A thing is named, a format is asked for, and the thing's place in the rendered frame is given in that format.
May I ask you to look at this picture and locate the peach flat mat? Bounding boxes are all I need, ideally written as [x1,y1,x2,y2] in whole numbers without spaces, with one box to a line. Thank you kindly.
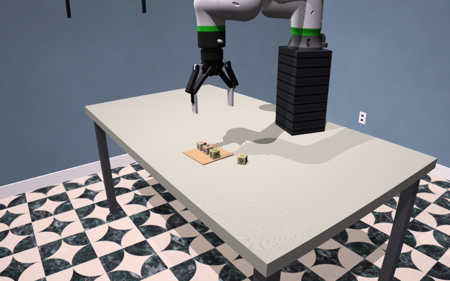
[183,144,234,165]

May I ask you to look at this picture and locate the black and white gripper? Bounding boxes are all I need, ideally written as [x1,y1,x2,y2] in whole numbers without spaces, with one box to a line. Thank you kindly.
[185,48,239,114]

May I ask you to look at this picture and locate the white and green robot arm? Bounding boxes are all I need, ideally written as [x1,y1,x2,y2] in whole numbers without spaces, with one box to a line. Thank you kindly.
[194,0,328,51]

